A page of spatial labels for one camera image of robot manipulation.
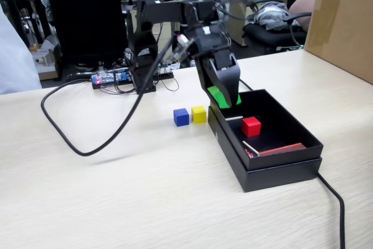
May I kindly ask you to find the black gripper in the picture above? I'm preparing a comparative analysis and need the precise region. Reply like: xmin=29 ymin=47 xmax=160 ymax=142
xmin=189 ymin=24 xmax=241 ymax=108

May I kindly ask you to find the green wooden cube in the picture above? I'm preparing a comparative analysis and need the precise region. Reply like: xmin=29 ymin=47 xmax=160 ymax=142
xmin=217 ymin=90 xmax=242 ymax=109

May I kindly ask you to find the blue wooden cube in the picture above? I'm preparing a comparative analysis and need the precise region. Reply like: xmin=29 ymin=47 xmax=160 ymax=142
xmin=173 ymin=108 xmax=189 ymax=127

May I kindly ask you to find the red wooden cube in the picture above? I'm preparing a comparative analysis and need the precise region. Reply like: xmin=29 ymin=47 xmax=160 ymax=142
xmin=241 ymin=116 xmax=262 ymax=138

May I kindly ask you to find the black open box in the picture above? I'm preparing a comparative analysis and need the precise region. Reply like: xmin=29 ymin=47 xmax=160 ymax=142
xmin=207 ymin=106 xmax=323 ymax=194
xmin=210 ymin=88 xmax=325 ymax=171

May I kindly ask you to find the seated person in black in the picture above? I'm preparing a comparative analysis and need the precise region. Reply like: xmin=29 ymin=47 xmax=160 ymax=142
xmin=287 ymin=0 xmax=321 ymax=33

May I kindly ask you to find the large cardboard box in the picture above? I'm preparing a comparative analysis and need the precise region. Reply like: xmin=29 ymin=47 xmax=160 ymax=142
xmin=304 ymin=0 xmax=373 ymax=85

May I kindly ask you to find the small open cardboard box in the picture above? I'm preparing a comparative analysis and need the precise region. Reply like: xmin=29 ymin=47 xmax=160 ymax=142
xmin=30 ymin=47 xmax=59 ymax=82

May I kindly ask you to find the yellow wooden cube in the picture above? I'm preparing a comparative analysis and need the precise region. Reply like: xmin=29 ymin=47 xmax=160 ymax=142
xmin=191 ymin=105 xmax=207 ymax=124

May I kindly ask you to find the beige drawer cabinet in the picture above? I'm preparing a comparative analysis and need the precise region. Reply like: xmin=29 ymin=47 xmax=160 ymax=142
xmin=227 ymin=0 xmax=263 ymax=47
xmin=151 ymin=23 xmax=173 ymax=56

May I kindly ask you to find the black armrest office chair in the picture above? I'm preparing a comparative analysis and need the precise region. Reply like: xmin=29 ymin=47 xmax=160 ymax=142
xmin=242 ymin=0 xmax=312 ymax=54

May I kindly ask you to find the wooden thin stick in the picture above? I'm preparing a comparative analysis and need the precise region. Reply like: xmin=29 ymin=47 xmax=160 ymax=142
xmin=242 ymin=140 xmax=261 ymax=156

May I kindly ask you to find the grey clothing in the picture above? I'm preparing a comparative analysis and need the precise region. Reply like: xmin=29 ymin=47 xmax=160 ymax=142
xmin=249 ymin=1 xmax=301 ymax=31

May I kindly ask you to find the orange red flat plank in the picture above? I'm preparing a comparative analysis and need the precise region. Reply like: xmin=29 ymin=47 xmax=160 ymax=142
xmin=258 ymin=142 xmax=307 ymax=156

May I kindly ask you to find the white small carton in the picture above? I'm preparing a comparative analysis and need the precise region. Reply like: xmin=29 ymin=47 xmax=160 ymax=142
xmin=31 ymin=52 xmax=50 ymax=68

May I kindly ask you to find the person in white shirt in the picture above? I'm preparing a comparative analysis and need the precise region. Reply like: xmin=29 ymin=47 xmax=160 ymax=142
xmin=0 ymin=0 xmax=43 ymax=96

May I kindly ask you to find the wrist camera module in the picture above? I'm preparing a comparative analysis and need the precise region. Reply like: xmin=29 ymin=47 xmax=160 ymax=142
xmin=171 ymin=31 xmax=196 ymax=64

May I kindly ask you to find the thin black wire bundle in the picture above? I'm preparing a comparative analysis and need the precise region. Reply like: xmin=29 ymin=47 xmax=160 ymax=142
xmin=112 ymin=0 xmax=254 ymax=94

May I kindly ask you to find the thick black camera cable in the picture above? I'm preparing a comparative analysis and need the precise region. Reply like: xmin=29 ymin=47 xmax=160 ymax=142
xmin=40 ymin=37 xmax=178 ymax=157

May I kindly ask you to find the thick black power cable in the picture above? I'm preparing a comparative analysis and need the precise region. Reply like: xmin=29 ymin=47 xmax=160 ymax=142
xmin=238 ymin=78 xmax=346 ymax=249

